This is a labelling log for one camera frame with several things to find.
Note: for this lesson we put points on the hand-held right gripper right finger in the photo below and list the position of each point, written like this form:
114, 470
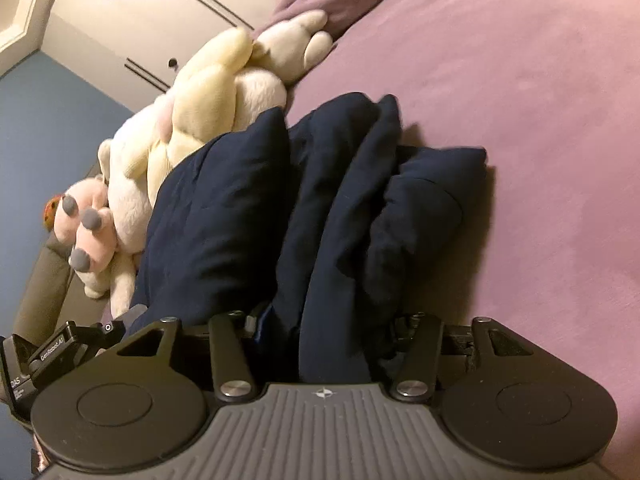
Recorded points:
425, 347

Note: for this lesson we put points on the red ladybug toy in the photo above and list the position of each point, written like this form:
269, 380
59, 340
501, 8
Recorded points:
50, 210

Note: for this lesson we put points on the white plush toy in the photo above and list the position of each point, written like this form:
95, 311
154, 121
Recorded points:
130, 180

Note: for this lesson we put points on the purple bed blanket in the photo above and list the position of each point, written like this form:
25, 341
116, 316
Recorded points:
500, 110

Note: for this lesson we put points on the pink plush toy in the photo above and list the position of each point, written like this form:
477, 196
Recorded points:
92, 240

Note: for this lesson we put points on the navy blue garment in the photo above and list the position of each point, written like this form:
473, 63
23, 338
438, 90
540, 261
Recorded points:
310, 220

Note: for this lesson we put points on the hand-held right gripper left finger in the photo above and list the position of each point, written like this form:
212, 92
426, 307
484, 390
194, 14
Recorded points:
227, 350

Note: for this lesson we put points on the white wardrobe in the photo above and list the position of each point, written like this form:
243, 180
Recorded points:
150, 10

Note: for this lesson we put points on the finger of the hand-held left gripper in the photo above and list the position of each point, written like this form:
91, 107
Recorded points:
70, 342

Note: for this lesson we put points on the cream plush toy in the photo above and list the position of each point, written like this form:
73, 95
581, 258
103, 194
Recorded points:
205, 100

